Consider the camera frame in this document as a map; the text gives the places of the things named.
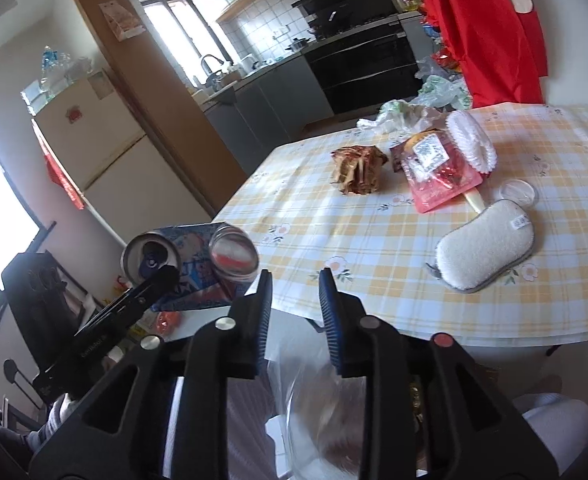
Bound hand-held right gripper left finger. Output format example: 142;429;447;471
28;269;275;480

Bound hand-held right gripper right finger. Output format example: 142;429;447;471
319;267;560;480

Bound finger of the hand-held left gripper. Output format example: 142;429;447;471
76;265;181;337

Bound blue patterned drink can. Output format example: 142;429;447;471
120;221;247;313

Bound person's left forearm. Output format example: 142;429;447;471
24;392;82;453

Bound red drink can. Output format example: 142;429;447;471
208;226;260;311

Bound black chair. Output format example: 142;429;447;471
0;252;105;411

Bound red hanging decoration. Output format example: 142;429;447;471
33;122;86;210

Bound crumpled brown snack wrapper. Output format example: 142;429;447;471
330;145;391;196

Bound cream refrigerator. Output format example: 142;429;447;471
31;69;215;246

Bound white sponge pad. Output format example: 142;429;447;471
425;199;536;293

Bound clear pink snack packet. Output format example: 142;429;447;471
399;132;492;215

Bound grey kitchen counter cabinet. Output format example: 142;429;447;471
204;55;335;176

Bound white green printed plastic bag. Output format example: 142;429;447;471
356;99;450;133

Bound clear round plastic lid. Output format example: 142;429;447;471
499;180;539;208

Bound stack of white pleated paper cups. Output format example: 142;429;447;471
445;110;499;175

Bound metal kitchen faucet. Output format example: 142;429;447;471
200;54;227;86

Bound person's white trouser leg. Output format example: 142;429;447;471
511;392;588;480

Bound pack of water bottles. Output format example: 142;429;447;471
39;45;92;91

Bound black oven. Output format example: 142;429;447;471
304;22;422;116

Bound pile of plastic bags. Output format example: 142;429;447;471
414;55;472;111

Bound kitchen window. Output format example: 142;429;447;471
141;0;235;81

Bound red cloth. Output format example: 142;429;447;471
401;0;549;108

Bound wall poster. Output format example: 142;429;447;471
99;1;144;41

